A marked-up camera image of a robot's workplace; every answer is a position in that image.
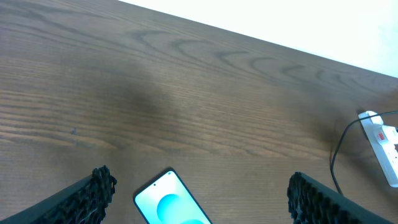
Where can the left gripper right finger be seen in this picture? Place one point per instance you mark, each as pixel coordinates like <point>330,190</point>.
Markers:
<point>312,202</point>

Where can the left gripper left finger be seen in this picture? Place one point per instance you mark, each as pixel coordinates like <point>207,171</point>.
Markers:
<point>82,202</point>

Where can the blue Samsung Galaxy smartphone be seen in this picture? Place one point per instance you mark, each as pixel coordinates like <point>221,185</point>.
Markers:
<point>165,199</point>

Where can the white power strip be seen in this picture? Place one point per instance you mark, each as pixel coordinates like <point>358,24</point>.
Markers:
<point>387,157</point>

